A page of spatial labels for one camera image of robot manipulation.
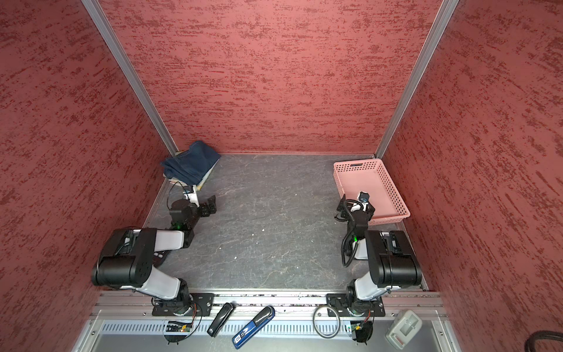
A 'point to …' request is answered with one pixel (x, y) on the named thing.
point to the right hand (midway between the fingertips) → (354, 199)
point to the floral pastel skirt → (204, 180)
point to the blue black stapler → (254, 327)
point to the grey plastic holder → (405, 325)
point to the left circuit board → (176, 326)
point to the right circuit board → (361, 331)
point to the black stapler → (221, 319)
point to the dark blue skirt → (191, 166)
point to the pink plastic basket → (370, 176)
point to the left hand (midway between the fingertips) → (204, 200)
